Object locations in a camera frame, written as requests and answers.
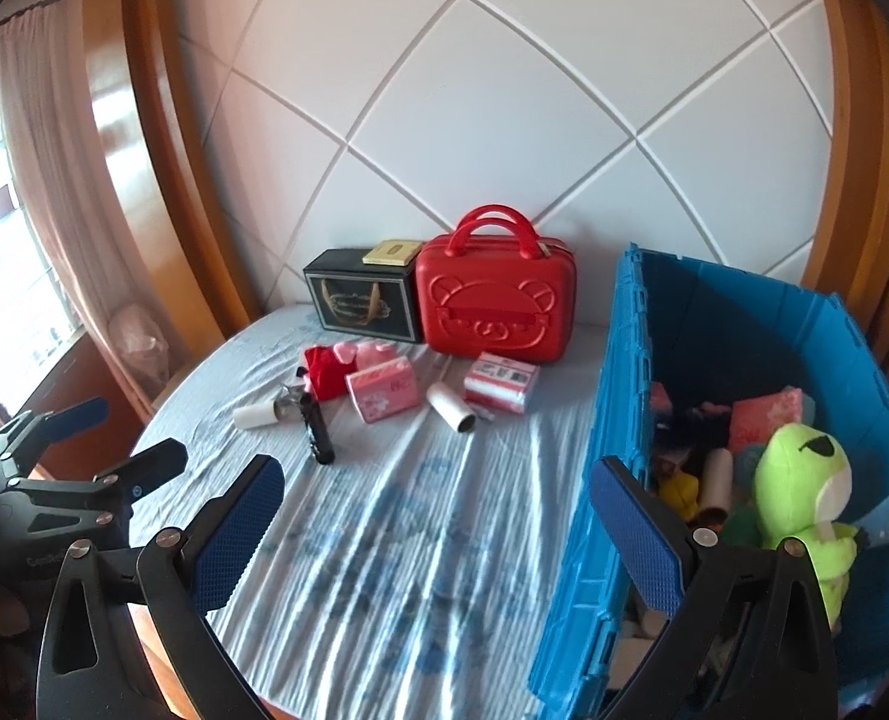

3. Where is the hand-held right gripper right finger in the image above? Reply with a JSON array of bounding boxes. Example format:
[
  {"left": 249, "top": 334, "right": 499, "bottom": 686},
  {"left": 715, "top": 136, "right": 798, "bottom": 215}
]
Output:
[{"left": 589, "top": 454, "right": 843, "bottom": 720}]

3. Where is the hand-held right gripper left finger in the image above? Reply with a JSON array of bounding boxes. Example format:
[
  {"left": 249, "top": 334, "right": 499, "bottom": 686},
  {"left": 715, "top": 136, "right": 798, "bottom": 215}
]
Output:
[{"left": 35, "top": 454, "right": 288, "bottom": 720}]

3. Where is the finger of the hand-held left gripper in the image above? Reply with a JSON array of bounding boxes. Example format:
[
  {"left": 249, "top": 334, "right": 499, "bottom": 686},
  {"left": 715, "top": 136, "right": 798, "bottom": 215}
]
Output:
[
  {"left": 0, "top": 397, "right": 110, "bottom": 467},
  {"left": 9, "top": 439, "right": 188, "bottom": 515}
]

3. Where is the blue plastic storage crate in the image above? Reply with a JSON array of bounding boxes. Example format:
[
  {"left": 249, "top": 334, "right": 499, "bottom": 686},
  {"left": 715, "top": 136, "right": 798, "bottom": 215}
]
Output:
[{"left": 526, "top": 244, "right": 889, "bottom": 707}]

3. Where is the pink pig plush red dress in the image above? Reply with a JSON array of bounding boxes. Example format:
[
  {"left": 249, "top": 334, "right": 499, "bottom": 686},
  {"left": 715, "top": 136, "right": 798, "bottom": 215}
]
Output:
[{"left": 298, "top": 340, "right": 398, "bottom": 400}]

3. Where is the yellow plush toy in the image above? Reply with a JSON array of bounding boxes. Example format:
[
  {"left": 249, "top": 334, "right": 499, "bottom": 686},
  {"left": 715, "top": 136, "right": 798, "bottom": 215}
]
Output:
[{"left": 657, "top": 469, "right": 702, "bottom": 523}]

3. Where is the brown cardboard tube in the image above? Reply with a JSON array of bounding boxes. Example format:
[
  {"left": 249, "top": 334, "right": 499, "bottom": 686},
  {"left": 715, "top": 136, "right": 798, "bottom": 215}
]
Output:
[{"left": 695, "top": 448, "right": 735, "bottom": 523}]

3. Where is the small white paper roll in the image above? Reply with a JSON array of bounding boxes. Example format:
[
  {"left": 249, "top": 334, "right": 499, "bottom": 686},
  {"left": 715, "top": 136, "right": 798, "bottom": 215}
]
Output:
[{"left": 234, "top": 403, "right": 285, "bottom": 431}]

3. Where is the black cylinder bottle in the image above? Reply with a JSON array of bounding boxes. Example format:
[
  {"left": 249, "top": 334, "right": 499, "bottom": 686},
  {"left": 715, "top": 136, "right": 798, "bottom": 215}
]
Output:
[{"left": 299, "top": 390, "right": 337, "bottom": 465}]

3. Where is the pink tissue pack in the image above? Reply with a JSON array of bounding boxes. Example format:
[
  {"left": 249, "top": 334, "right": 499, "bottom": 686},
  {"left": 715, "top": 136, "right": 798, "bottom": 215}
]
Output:
[
  {"left": 729, "top": 388, "right": 807, "bottom": 455},
  {"left": 345, "top": 360, "right": 421, "bottom": 425}
]

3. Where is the green frog plush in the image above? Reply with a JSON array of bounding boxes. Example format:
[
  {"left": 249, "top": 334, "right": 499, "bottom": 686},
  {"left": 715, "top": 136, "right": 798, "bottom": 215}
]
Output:
[{"left": 725, "top": 422, "right": 861, "bottom": 631}]

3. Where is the red and white tissue pack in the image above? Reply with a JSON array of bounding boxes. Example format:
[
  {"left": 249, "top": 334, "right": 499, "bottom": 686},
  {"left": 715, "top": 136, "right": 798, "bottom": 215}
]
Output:
[{"left": 463, "top": 352, "right": 541, "bottom": 415}]

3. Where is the pink sheer curtain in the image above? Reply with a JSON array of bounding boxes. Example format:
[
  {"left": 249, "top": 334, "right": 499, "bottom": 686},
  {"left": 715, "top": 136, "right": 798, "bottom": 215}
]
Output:
[{"left": 0, "top": 0, "right": 154, "bottom": 421}]

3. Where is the large white paper roll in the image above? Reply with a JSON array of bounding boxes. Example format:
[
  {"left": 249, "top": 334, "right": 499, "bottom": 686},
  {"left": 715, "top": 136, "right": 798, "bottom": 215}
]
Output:
[{"left": 425, "top": 382, "right": 480, "bottom": 436}]

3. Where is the black gift box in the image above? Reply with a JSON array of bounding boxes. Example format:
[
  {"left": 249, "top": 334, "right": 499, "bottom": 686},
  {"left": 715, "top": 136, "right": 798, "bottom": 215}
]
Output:
[{"left": 303, "top": 247, "right": 425, "bottom": 344}]

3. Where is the red hard-shell bear case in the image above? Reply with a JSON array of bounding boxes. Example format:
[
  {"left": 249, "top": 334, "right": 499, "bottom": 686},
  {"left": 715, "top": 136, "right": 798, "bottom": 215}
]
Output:
[{"left": 414, "top": 205, "right": 577, "bottom": 358}]

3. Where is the small gold box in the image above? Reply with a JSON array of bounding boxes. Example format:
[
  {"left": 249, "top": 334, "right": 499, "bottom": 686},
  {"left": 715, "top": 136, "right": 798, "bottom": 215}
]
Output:
[{"left": 361, "top": 238, "right": 424, "bottom": 268}]

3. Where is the white padded wooden-framed headboard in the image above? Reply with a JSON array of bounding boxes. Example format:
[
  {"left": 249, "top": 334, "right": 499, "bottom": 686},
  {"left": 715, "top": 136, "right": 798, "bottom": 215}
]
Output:
[{"left": 84, "top": 0, "right": 889, "bottom": 391}]

